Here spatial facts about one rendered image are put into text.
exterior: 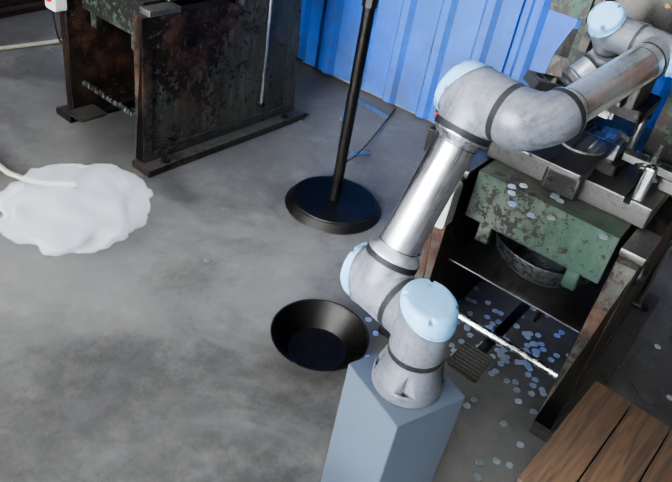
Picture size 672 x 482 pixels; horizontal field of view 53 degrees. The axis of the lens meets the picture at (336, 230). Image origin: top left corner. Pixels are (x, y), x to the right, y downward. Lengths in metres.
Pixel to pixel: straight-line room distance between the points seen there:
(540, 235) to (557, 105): 0.65
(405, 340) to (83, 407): 0.96
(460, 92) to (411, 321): 0.43
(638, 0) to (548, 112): 0.59
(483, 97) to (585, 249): 0.67
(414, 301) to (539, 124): 0.39
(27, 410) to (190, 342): 0.47
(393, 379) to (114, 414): 0.83
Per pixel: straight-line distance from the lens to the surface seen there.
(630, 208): 1.83
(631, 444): 1.70
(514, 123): 1.22
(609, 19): 1.55
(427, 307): 1.29
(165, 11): 2.61
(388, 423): 1.40
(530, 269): 1.99
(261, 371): 2.02
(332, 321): 2.16
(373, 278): 1.34
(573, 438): 1.64
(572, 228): 1.79
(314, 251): 2.46
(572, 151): 1.77
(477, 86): 1.27
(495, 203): 1.85
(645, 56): 1.46
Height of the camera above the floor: 1.50
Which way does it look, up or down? 35 degrees down
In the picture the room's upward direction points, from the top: 11 degrees clockwise
